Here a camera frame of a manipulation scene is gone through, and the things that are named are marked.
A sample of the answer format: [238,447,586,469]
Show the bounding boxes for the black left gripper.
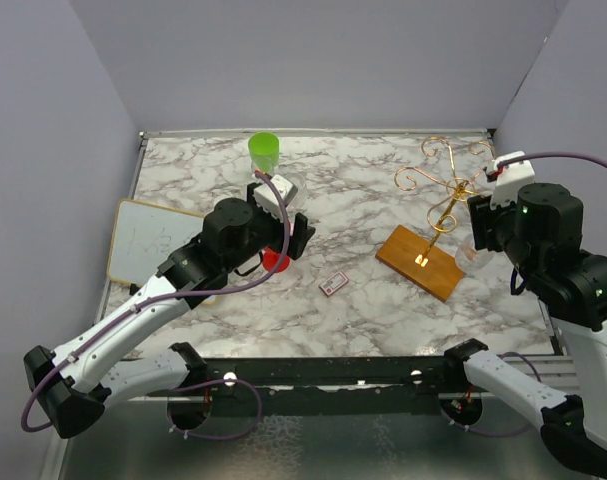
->
[225,184,315,273]

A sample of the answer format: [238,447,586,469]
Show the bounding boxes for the red plastic wine glass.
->
[262,248,290,273]

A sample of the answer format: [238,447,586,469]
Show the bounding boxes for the clear glass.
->
[280,162,308,211]
[251,156,278,176]
[454,234,494,275]

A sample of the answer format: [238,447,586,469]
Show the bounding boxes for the green plastic wine glass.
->
[248,132,280,162]

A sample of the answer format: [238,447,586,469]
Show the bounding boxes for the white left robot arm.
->
[21,175,315,439]

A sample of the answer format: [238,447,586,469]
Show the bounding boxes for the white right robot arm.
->
[442,183,607,479]

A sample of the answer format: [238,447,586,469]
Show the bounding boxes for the small red white card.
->
[319,272,349,297]

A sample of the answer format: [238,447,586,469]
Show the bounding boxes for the yellow-framed whiteboard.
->
[107,199,204,286]

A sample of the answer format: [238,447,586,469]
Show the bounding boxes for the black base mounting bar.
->
[169,342,470,418]

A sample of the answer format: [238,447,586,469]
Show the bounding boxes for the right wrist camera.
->
[485,151,535,210]

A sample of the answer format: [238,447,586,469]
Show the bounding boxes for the gold wire glass rack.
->
[375,136,495,302]

